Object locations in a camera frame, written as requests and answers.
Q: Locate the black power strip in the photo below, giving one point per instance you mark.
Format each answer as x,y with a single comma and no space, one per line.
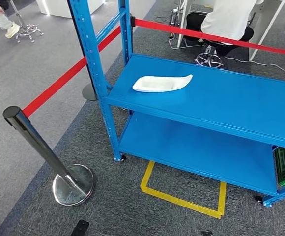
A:
172,22

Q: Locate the white plastic car part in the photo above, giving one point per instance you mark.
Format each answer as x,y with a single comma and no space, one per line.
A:
157,84

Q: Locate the chrome stool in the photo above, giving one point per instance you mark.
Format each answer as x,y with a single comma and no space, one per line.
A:
28,31

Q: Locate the black stool chrome base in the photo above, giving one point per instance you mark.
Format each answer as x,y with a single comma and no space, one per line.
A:
209,60

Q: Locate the blue metal shelf rack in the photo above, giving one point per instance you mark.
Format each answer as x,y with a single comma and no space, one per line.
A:
206,94

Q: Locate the white office desk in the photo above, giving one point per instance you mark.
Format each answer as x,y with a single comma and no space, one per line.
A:
265,29

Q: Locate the dark flat robot plate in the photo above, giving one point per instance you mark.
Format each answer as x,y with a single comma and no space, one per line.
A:
80,228

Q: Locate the thin black pole stand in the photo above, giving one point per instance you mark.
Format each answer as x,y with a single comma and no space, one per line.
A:
90,92

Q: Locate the white display platform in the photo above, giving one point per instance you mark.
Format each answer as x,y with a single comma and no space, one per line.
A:
59,6

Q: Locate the chrome stanchion post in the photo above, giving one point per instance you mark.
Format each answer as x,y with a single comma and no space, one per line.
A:
133,21
34,140

